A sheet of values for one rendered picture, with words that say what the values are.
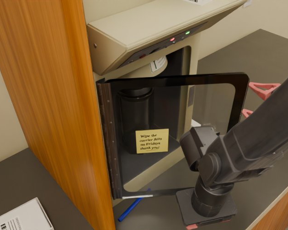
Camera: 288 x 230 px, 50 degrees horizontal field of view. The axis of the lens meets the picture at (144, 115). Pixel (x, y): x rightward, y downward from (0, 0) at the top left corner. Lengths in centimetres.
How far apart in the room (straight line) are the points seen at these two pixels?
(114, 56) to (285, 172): 76
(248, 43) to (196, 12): 121
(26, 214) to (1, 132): 32
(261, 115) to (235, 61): 123
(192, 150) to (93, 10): 30
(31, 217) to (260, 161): 68
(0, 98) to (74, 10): 67
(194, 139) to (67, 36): 27
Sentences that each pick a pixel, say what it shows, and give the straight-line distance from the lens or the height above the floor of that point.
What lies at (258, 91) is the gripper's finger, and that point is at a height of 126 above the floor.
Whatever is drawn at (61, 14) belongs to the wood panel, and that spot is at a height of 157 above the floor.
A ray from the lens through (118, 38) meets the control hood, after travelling 51.
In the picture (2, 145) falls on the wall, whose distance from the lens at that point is 118.
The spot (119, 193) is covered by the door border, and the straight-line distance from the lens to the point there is 89.
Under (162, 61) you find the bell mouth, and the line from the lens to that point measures 79.
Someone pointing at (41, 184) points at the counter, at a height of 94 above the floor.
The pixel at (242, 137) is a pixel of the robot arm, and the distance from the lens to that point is 42.
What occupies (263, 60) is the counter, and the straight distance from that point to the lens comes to 167.
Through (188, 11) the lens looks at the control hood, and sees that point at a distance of 61.
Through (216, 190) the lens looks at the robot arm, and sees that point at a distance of 51.
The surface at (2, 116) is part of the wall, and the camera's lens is 111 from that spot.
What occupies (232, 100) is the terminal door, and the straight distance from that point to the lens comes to 70.
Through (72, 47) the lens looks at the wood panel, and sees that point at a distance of 46.
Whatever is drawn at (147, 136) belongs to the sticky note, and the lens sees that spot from 72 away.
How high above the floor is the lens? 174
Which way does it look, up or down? 40 degrees down
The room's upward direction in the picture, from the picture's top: 1 degrees counter-clockwise
